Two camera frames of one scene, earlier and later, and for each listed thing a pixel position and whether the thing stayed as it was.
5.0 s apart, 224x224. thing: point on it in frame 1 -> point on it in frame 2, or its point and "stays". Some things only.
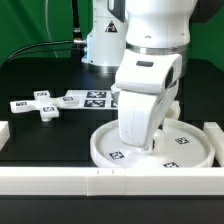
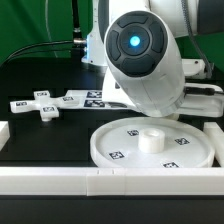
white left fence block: x=4 y=133 stays
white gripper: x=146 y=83 -> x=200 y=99
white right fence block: x=216 y=135 stays
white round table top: x=179 y=143 stays
